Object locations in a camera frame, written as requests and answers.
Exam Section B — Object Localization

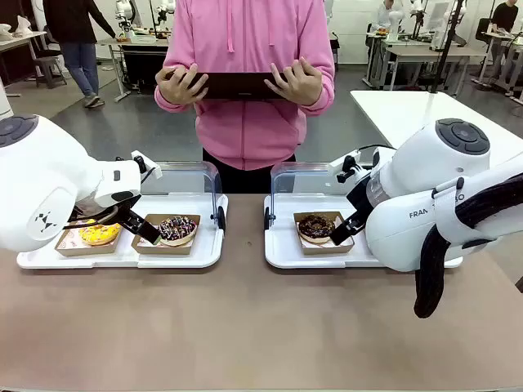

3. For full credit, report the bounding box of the white cylindrical appliance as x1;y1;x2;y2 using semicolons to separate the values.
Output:
0;75;12;119

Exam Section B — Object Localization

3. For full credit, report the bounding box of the bystander in dark clothes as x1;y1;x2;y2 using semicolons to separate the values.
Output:
42;0;118;109

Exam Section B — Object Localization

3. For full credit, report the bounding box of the seated person in white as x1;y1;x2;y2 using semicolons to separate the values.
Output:
371;0;405;36

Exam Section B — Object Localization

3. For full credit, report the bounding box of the chocolate donut with coloured sprinkles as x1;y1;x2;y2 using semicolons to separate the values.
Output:
157;216;198;247

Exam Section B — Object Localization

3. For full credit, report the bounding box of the person's left hand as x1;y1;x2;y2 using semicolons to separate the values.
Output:
264;56;324;106

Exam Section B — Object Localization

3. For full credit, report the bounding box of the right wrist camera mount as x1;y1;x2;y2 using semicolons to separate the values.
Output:
329;150;364;184

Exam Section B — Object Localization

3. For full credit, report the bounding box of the cardboard box of yellow donut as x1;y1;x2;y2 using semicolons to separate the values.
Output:
55;225;123;257

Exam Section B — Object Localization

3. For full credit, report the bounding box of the person's right hand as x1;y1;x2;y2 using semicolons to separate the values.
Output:
154;64;210;104

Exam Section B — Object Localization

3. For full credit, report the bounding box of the yellow sprinkled donut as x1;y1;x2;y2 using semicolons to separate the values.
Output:
79;218;123;247

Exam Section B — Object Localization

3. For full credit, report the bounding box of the person in pink hoodie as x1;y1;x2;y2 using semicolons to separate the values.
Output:
154;0;336;195

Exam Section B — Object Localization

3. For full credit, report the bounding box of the thin black camera cable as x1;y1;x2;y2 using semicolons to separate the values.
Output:
354;144;396;156

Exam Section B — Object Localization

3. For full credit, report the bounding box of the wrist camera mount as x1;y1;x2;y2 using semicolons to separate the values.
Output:
329;150;364;184
130;150;163;183

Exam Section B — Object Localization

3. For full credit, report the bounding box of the grey desk with robot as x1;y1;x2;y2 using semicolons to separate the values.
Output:
94;36;172;103

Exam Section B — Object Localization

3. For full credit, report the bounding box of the white-topped desk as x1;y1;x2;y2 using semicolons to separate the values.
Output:
0;30;48;99

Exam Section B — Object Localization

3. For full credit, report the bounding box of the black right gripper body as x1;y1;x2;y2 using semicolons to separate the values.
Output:
346;174;376;218

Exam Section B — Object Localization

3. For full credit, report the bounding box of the white display tray base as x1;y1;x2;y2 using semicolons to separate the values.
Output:
263;192;464;270
16;192;229;270

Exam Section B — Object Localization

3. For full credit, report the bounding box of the black camera stand pole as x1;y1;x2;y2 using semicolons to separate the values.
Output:
428;0;469;95

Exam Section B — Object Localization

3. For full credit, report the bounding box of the white table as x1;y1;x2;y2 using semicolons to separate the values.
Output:
350;90;523;164

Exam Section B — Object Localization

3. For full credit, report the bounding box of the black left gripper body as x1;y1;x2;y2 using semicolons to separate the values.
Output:
73;190;143;225

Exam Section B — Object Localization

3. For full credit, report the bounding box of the chocolate glazed donut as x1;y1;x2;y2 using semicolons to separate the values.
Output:
297;214;337;245

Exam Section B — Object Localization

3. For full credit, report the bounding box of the grey workbench desk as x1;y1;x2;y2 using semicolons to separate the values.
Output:
383;44;487;97

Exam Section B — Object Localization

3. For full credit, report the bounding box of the dark brown serving tray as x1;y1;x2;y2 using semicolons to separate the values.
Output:
194;72;297;100

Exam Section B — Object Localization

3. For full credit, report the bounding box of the cardboard box of sprinkled donut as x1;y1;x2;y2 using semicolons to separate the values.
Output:
130;213;201;256

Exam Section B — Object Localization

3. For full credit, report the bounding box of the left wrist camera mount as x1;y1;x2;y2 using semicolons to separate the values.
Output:
130;150;163;183

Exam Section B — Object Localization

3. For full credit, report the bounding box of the black chair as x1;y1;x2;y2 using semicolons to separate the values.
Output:
31;26;69;89

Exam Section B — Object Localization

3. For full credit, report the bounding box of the clear display lid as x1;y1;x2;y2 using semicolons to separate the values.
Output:
141;160;226;233
264;162;353;232

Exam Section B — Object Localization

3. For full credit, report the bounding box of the black fabric cable sleeve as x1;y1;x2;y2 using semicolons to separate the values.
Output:
413;173;523;319

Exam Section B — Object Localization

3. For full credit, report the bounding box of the cardboard box of chocolate donut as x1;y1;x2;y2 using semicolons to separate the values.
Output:
293;211;355;256

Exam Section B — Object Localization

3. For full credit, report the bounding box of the person's left forearm pink sleeve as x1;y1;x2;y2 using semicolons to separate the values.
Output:
300;52;336;112

